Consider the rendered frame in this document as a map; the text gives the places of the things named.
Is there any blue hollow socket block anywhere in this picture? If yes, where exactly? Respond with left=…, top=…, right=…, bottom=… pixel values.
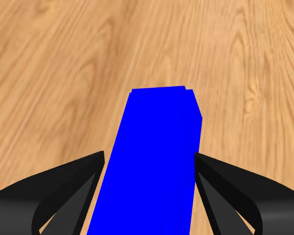
left=86, top=85, right=203, bottom=235

